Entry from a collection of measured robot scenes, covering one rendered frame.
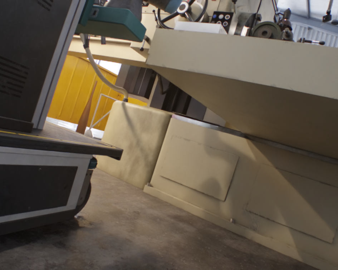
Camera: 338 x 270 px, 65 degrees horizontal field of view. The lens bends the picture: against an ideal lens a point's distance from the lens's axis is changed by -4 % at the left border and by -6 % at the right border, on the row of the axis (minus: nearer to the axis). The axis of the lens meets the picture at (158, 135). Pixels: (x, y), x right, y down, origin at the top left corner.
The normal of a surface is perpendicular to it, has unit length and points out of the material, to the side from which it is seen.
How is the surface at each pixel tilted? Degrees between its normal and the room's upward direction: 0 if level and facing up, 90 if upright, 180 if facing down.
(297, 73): 90
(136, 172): 90
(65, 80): 90
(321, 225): 90
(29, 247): 0
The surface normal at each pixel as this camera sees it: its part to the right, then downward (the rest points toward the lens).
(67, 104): 0.82, 0.26
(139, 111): -0.49, -0.15
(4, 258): 0.30, -0.95
